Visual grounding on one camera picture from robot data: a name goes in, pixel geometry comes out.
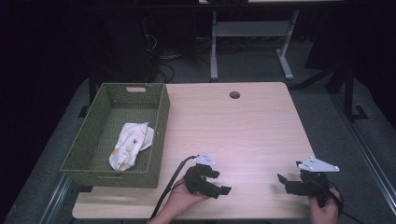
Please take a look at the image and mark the white metal desk frame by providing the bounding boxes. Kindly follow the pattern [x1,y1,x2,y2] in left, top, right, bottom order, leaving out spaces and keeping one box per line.
[209,8,301,82]

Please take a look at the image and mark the black metal stand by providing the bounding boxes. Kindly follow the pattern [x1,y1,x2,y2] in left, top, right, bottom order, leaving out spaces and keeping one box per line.
[341,65,370,123]

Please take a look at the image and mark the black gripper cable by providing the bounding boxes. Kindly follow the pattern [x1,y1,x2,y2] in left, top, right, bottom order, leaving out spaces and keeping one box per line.
[148,154,200,221]
[326,179,366,224]

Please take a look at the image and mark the dark cabinet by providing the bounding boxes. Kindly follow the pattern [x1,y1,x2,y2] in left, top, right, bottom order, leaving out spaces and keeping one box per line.
[89,0,159,86]

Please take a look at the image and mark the green woven basket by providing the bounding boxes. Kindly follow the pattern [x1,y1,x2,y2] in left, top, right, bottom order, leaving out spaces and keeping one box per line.
[60,82,171,189]

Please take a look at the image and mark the black floor cables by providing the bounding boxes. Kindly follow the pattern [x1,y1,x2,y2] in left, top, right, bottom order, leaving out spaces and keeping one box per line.
[143,34,185,84]

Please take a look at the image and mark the person's left hand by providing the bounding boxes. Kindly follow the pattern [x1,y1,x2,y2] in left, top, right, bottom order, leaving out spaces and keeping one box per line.
[163,176,209,219]

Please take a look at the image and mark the metal floor rail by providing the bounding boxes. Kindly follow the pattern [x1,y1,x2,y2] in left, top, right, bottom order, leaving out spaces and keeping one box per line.
[329,91,396,217]
[37,173,74,224]

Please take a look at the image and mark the person's right hand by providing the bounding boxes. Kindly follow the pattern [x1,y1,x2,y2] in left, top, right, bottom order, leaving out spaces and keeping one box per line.
[307,189,342,224]

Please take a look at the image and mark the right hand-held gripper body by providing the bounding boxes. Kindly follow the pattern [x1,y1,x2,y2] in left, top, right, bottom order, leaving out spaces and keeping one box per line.
[297,156,341,209]

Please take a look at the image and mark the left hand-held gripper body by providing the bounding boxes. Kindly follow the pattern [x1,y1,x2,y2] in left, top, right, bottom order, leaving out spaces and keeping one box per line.
[184,151,219,198]

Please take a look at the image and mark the white printed cloth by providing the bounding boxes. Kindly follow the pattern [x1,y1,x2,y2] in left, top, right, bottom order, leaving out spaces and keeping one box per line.
[108,121,155,172]

